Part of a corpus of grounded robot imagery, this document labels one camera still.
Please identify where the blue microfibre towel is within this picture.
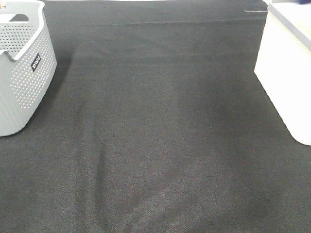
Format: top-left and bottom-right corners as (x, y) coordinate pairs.
(297, 0), (311, 4)

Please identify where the black table cloth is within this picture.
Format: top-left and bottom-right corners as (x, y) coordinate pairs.
(0, 0), (311, 233)

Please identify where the cream plastic basket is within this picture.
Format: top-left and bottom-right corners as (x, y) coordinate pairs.
(254, 0), (311, 145)

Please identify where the grey perforated plastic basket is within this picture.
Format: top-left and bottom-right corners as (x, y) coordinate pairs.
(0, 0), (57, 136)

